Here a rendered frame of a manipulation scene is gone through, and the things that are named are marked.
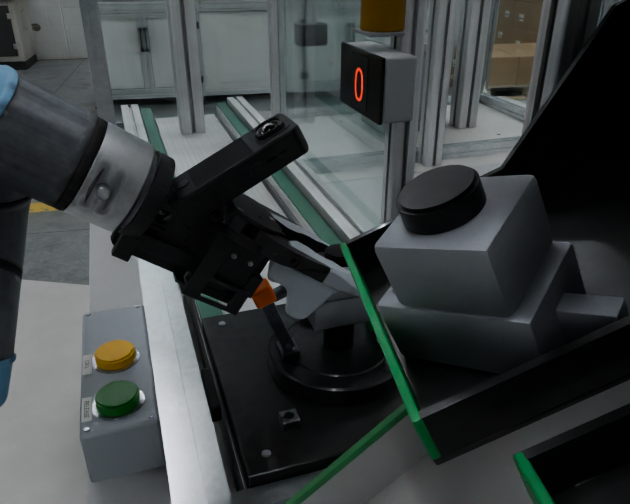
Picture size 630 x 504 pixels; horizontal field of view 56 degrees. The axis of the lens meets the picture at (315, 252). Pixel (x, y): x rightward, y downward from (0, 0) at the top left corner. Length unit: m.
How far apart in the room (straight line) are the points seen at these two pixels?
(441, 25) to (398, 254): 1.24
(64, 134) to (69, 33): 8.28
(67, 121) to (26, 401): 0.44
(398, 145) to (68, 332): 0.52
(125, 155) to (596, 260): 0.32
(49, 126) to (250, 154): 0.14
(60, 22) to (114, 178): 8.29
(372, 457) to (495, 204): 0.22
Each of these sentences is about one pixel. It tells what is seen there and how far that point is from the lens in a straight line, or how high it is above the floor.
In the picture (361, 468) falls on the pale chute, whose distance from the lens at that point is 0.40.
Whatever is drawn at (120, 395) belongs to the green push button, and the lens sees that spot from 0.60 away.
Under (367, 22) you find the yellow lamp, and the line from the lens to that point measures 0.70.
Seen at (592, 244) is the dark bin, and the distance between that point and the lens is 0.28.
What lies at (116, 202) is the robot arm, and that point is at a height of 1.18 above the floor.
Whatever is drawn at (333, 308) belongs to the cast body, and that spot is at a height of 1.05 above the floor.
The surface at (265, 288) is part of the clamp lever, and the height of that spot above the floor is 1.07.
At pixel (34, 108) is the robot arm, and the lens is 0.45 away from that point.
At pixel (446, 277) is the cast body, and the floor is 1.25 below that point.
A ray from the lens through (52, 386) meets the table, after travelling 0.82.
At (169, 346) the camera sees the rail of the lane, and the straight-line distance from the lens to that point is 0.68.
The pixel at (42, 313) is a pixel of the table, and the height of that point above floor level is 0.86.
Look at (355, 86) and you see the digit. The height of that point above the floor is 1.20.
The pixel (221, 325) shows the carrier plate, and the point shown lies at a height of 0.97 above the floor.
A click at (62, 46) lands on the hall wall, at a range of 8.76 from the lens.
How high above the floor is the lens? 1.35
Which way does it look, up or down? 27 degrees down
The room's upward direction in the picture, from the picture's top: straight up
